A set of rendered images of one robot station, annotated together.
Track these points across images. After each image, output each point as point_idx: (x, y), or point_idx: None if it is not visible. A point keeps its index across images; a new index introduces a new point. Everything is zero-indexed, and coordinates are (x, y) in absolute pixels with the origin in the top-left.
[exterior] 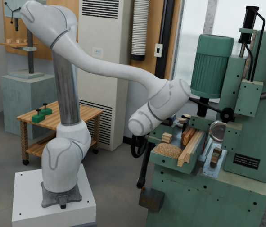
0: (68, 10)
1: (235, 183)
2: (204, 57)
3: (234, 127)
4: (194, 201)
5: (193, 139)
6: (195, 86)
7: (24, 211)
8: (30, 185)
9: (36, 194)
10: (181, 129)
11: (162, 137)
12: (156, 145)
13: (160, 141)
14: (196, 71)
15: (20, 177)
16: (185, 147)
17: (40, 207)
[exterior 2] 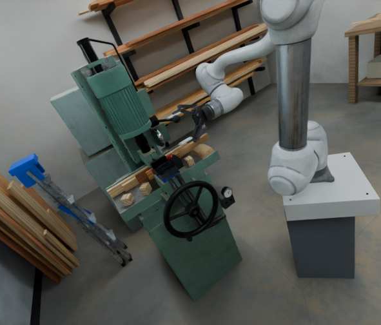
0: None
1: None
2: (133, 86)
3: (159, 122)
4: None
5: (173, 153)
6: (147, 116)
7: (341, 158)
8: (347, 180)
9: (336, 170)
10: (155, 183)
11: (193, 160)
12: (205, 157)
13: (196, 162)
14: (139, 103)
15: (366, 191)
16: (191, 143)
17: (327, 160)
